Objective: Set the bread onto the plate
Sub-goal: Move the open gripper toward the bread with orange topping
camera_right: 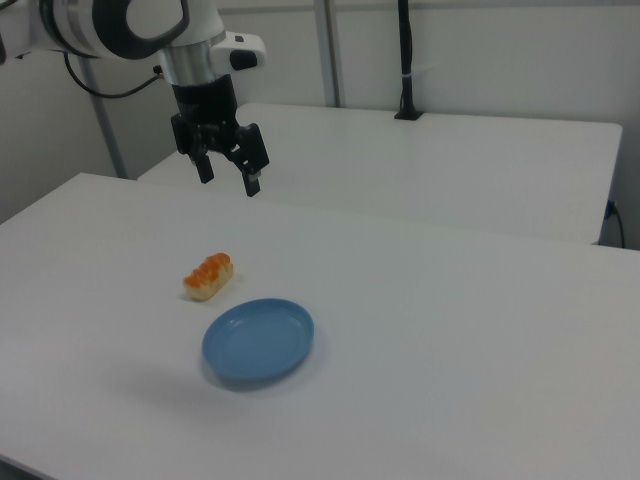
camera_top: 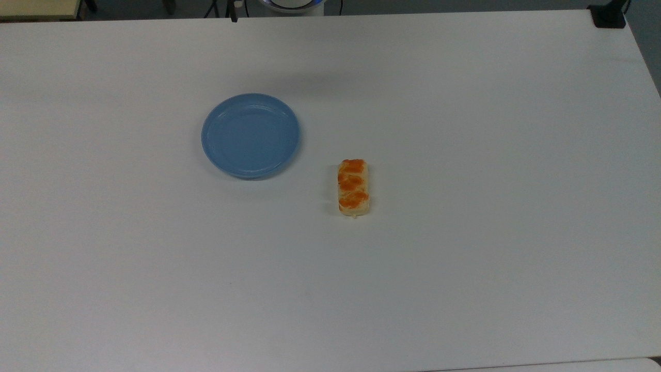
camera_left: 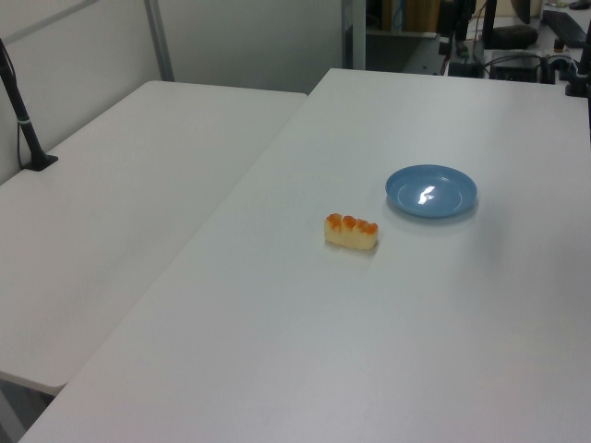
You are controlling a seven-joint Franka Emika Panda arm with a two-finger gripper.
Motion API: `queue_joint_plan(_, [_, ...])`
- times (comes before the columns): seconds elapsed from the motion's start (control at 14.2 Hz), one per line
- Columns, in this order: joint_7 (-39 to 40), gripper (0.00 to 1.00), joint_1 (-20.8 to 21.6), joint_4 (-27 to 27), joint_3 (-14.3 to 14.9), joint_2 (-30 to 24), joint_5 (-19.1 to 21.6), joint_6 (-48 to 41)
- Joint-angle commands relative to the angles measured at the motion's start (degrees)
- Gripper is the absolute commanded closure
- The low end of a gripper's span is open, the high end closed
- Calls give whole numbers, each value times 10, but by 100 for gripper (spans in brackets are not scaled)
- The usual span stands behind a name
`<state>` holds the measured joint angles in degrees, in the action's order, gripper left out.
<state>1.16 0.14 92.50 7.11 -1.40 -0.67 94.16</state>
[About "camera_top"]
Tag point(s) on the dark furniture leg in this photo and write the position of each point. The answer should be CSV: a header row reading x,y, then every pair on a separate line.
x,y
91,5

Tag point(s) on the black stand leg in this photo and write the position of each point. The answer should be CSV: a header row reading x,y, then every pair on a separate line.
x,y
233,9

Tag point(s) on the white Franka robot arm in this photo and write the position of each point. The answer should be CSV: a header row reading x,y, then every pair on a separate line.
x,y
292,5

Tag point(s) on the black table clamp mount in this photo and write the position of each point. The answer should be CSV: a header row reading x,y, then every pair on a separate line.
x,y
609,18

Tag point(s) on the blue round plate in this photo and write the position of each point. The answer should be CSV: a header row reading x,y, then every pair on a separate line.
x,y
250,137

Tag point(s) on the wooden furniture piece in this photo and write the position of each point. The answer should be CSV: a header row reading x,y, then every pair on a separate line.
x,y
36,8

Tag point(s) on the orange glazed bread piece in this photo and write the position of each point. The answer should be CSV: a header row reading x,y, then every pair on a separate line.
x,y
353,188

